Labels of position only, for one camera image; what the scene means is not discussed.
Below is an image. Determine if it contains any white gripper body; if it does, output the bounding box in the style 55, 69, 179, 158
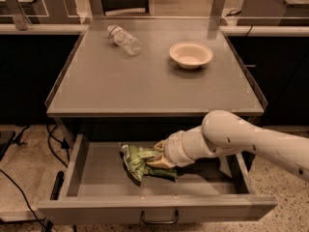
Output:
164, 130, 194, 167

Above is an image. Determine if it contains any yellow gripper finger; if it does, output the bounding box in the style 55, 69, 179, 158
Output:
154, 140, 166, 152
146, 154, 176, 169

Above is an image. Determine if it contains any green jalapeno chip bag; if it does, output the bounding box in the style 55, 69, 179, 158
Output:
120, 144, 178, 183

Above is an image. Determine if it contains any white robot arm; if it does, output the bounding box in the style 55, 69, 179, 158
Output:
147, 110, 309, 182

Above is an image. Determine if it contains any grey open top drawer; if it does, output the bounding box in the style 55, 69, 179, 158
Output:
38, 134, 277, 225

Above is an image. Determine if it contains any grey cabinet table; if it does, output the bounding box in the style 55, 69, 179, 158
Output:
46, 16, 267, 143

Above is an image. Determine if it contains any white paper bowl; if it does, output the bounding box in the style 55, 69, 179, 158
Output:
169, 42, 213, 70

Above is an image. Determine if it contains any clear plastic water bottle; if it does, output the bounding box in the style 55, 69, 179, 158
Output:
107, 25, 141, 56

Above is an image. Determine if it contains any black drawer handle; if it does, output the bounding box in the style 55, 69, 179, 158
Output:
140, 210, 179, 225

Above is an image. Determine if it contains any black floor cable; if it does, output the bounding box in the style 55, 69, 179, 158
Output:
0, 168, 47, 229

